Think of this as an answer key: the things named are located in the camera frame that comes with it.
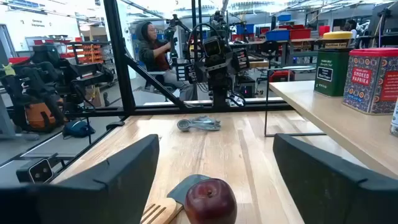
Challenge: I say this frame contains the office chair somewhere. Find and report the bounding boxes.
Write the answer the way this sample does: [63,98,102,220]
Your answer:
[143,70,180,102]

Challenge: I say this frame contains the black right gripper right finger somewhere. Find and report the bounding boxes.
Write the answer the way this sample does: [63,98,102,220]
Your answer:
[272,133,398,224]

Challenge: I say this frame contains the distant person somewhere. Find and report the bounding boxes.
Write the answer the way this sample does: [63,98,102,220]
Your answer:
[345,19,358,40]

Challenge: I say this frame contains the black metal rig frame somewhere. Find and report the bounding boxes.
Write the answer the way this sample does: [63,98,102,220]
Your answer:
[0,0,293,187]

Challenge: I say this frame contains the orange parts bin rack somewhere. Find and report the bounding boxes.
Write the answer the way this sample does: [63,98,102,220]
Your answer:
[65,42,105,65]

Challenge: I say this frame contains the seated person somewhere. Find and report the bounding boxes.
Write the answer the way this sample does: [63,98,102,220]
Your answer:
[136,21,195,100]

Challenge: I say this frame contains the red apple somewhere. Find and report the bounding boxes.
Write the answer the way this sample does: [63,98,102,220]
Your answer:
[185,178,238,224]

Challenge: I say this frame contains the cardboard box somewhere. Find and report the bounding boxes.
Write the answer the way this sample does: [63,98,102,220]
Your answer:
[81,26,108,41]

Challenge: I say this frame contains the wooden shelf black metal legs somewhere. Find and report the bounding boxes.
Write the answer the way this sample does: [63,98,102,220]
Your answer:
[264,65,398,180]

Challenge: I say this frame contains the bagel sesame seasoning glass jar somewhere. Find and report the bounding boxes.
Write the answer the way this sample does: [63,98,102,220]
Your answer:
[390,99,398,138]

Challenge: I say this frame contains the green black pepper tin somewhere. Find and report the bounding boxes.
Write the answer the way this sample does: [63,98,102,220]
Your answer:
[313,48,351,98]

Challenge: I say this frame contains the dark grey flat scraper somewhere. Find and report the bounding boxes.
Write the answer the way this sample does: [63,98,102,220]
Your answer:
[167,174,212,206]

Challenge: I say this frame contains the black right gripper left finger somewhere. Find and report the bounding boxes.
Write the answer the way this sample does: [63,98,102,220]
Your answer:
[0,134,160,224]

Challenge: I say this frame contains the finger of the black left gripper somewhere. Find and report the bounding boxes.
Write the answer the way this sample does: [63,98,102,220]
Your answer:
[175,63,198,84]
[231,48,251,73]

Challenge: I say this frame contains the black equipment pile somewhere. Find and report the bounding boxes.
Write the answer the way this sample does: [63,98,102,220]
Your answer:
[0,43,114,113]

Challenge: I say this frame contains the large blue storage bin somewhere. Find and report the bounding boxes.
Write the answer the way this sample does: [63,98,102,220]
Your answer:
[266,29,290,41]

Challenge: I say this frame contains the dark blue bag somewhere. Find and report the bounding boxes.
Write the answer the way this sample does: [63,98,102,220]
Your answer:
[62,119,96,139]

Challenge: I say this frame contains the red crate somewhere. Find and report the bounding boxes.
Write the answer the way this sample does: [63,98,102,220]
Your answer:
[269,70,295,83]

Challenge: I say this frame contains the small black camera box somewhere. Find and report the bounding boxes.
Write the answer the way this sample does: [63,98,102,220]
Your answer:
[16,157,60,184]

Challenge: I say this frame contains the black orange backpack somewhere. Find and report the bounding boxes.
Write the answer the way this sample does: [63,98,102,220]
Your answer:
[23,99,68,131]

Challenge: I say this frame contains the smoked paprika tin red lid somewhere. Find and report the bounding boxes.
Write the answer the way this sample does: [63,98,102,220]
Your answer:
[343,47,398,115]

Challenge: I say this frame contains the yellow lid dark spice jar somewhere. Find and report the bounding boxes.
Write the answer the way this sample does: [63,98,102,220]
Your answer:
[320,30,354,50]

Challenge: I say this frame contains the large red storage bin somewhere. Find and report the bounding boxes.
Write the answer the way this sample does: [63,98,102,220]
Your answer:
[289,28,312,40]

